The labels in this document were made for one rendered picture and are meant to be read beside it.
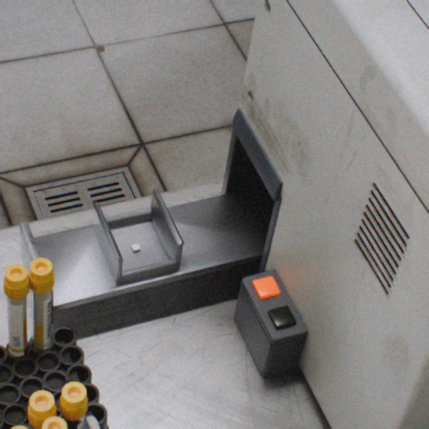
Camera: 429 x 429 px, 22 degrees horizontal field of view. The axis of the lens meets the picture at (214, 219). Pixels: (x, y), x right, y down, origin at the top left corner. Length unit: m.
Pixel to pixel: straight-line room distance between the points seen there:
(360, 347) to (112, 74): 1.67
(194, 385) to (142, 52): 1.64
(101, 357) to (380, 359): 0.23
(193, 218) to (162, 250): 0.04
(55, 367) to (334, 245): 0.22
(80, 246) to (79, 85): 1.49
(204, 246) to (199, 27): 1.66
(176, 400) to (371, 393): 0.16
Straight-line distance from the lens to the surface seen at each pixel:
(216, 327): 0.86
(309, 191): 0.75
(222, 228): 0.87
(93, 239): 0.86
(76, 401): 0.68
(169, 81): 2.36
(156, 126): 2.26
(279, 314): 0.81
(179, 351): 0.85
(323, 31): 0.70
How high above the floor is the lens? 1.57
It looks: 48 degrees down
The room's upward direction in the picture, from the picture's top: 10 degrees clockwise
